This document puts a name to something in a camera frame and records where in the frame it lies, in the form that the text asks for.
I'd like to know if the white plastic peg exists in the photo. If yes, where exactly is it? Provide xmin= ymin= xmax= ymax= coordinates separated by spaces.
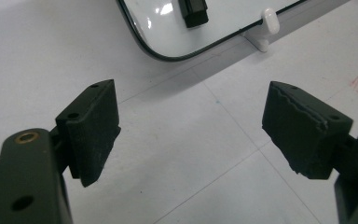
xmin=242 ymin=7 xmax=281 ymax=53

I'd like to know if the white tray with dark rim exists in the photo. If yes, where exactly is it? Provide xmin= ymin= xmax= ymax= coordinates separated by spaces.
xmin=116 ymin=0 xmax=310 ymax=63

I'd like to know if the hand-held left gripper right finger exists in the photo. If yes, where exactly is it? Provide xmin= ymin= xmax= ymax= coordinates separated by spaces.
xmin=261 ymin=80 xmax=354 ymax=181

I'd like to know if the black rectangular block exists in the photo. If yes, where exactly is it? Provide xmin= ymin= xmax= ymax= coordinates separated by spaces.
xmin=178 ymin=0 xmax=210 ymax=29

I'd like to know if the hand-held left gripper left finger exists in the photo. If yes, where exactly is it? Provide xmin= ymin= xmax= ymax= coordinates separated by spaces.
xmin=55 ymin=78 xmax=122 ymax=189

